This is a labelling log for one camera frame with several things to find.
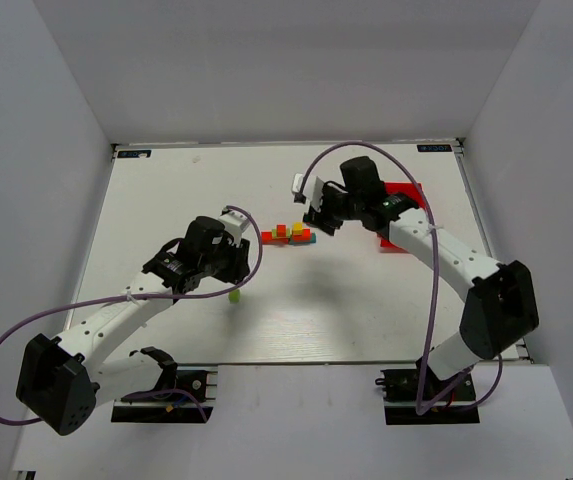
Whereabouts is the small green cube block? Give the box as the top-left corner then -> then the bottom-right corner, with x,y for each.
228,290 -> 241,304

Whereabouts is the red arch block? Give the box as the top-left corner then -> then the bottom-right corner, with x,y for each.
261,231 -> 290,245

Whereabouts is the teal long block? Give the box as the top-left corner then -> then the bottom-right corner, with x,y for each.
289,233 -> 317,246

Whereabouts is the small red cube block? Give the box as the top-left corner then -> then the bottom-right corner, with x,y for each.
276,224 -> 289,238

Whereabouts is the red rectangular block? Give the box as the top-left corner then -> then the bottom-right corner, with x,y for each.
291,229 -> 312,243

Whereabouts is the green rectangular block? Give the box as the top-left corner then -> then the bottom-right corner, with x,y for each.
271,235 -> 292,243

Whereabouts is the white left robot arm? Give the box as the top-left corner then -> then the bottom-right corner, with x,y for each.
16,207 -> 258,436

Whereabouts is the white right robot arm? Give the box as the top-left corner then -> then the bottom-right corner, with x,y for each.
292,156 -> 539,381

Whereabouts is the red plastic bin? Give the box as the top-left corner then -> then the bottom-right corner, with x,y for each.
378,182 -> 425,253

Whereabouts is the right blue corner label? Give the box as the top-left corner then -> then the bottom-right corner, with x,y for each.
417,144 -> 452,153

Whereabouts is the blue corner label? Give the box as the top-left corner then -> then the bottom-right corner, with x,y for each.
116,150 -> 152,159
417,144 -> 452,153

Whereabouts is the left blue corner label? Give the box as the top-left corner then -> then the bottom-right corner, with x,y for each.
116,150 -> 152,159

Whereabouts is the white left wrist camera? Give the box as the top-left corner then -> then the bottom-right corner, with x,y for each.
218,207 -> 250,246

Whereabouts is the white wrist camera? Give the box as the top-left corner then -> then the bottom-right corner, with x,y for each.
291,173 -> 324,211
218,207 -> 250,246

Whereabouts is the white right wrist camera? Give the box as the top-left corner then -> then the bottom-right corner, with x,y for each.
291,173 -> 324,211

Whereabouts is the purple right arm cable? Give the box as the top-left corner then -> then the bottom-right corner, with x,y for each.
299,142 -> 505,416

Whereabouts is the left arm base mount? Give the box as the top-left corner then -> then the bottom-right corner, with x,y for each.
111,366 -> 218,425

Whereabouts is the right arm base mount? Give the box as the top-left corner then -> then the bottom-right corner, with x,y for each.
375,367 -> 480,426

